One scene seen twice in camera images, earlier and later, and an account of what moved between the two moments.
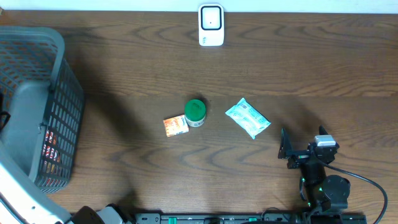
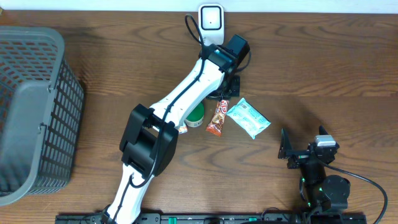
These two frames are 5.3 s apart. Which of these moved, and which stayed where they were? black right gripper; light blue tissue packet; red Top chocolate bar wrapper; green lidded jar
Moved: red Top chocolate bar wrapper
Stayed: light blue tissue packet; black right gripper; green lidded jar
